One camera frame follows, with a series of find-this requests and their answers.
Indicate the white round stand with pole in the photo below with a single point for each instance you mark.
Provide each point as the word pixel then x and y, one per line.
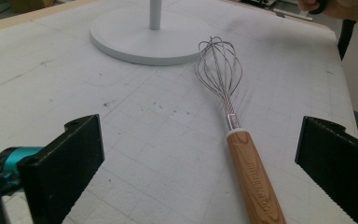
pixel 150 37

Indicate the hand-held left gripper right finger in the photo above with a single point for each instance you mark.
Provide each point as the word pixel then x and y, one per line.
pixel 338 161

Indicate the white grid mat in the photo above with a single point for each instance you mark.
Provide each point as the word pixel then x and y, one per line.
pixel 167 124

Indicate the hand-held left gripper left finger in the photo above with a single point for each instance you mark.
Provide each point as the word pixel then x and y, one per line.
pixel 65 161

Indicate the brown cardboard box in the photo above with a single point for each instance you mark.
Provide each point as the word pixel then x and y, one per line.
pixel 31 4

